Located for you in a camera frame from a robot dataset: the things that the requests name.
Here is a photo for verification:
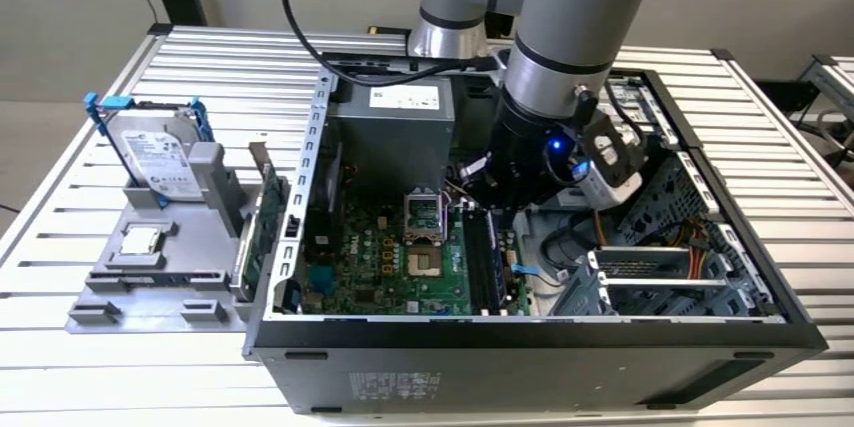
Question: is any grey parts rack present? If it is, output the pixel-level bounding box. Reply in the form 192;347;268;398
66;142;295;336

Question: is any silver CPU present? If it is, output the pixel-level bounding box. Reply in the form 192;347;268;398
116;224;166;255

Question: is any CPU socket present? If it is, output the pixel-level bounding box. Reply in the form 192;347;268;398
406;245;447;279

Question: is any neighbouring slatted table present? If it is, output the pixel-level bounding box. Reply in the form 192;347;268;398
797;53;854;168

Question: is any grey power supply unit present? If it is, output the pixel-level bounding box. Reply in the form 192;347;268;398
324;74;458;188

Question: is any black case fan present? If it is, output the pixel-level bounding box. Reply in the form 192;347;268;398
307;139;348;216

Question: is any black open PC case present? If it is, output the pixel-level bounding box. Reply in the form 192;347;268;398
239;50;830;416

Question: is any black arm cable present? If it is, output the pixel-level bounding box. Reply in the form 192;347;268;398
278;0;499;87

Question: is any hard disk in blue carrier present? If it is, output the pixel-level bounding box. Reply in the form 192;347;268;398
84;92;215;208

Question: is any orange red wire bundle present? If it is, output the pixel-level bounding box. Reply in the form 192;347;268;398
677;219;710;282

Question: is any metal drive cage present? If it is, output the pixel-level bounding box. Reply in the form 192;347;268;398
519;71;675;211

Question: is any black RAM slot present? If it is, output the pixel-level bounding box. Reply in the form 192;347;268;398
473;209;493;314
465;209;483;314

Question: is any green graphics card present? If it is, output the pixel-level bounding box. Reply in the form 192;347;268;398
231;140;294;304

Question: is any white wrist camera, black bracket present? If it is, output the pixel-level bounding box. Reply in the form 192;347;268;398
571;114;650;209

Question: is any green motherboard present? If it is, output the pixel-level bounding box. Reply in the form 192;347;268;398
296;191;537;319

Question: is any thin orange cable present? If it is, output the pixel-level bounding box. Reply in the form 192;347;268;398
590;209;610;249

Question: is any black cable loop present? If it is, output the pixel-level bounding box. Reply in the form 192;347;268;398
538;216;595;281

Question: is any green RAM stick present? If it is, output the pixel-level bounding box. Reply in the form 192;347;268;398
87;270;226;285

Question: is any metal socket cover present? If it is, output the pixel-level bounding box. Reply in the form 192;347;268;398
402;188;447;244

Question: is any grey disk bay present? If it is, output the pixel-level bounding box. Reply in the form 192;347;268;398
553;244;775;321

